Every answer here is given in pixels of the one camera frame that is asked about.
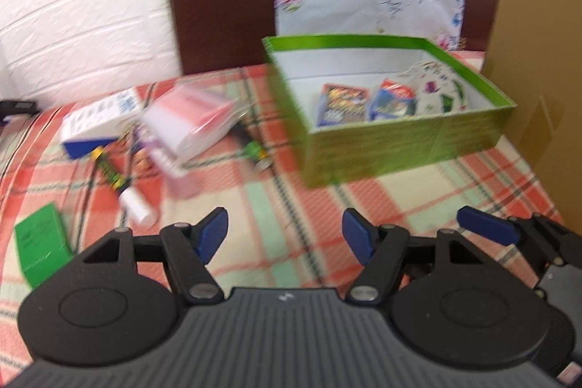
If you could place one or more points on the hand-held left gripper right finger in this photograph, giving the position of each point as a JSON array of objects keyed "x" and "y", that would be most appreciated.
[{"x": 358, "y": 238}]

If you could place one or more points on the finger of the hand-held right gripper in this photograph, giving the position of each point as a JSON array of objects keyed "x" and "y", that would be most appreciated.
[{"x": 489, "y": 226}]

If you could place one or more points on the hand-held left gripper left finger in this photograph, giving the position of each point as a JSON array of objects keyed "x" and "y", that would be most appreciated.
[{"x": 213, "y": 233}]

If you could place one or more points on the green cardboard box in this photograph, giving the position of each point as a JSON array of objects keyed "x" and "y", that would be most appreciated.
[{"x": 386, "y": 147}]

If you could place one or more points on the pink white packet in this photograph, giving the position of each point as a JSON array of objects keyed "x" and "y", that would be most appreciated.
[{"x": 191, "y": 120}]

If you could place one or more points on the green yellow marker pen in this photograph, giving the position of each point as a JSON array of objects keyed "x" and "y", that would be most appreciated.
[{"x": 110, "y": 172}]

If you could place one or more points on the small green box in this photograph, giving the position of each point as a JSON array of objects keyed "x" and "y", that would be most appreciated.
[{"x": 41, "y": 240}]

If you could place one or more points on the plaid blanket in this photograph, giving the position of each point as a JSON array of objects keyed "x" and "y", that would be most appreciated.
[{"x": 282, "y": 197}]

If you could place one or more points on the white cylindrical tube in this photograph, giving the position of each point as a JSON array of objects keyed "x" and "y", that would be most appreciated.
[{"x": 137, "y": 207}]

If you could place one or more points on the green patterned pen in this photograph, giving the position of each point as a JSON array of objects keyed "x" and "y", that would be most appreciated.
[{"x": 254, "y": 151}]

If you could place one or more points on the red yellow card pack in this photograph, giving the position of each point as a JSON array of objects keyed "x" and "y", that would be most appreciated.
[{"x": 343, "y": 104}]

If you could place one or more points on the blue card pack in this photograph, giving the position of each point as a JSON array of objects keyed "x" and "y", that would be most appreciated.
[{"x": 393, "y": 99}]

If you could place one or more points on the white patterned pouch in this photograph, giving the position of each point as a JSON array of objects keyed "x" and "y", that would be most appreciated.
[{"x": 439, "y": 90}]

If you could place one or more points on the brown cardboard box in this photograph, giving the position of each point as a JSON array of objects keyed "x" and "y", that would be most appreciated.
[{"x": 536, "y": 74}]

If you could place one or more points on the white and blue carton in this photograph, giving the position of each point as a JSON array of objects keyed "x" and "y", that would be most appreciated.
[{"x": 97, "y": 120}]

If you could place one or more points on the black device stand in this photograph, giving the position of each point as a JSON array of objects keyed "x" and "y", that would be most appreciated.
[{"x": 16, "y": 107}]

